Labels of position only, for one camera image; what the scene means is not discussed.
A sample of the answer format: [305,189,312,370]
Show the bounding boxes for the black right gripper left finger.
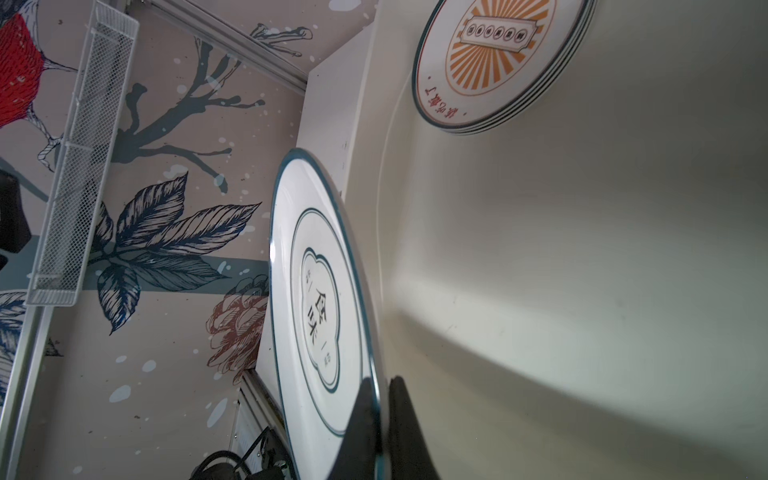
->
[327,377,380,480]

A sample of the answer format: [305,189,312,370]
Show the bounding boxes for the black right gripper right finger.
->
[388,376,439,480]

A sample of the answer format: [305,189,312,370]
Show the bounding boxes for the white flower plate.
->
[270,148,382,479]

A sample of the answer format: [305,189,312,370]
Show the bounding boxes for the orange sunburst plate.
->
[411,0,597,135]

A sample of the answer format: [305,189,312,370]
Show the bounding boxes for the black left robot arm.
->
[0,171,32,254]

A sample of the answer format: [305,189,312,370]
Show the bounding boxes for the white plastic bin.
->
[346,1,767,479]

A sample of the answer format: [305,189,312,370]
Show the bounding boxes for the black corrugated cable left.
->
[190,427,295,480]

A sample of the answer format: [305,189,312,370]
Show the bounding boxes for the white mesh wall shelf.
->
[26,1,139,307]

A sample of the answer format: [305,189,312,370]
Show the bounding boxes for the horizontal aluminium frame bar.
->
[144,1,313,95]

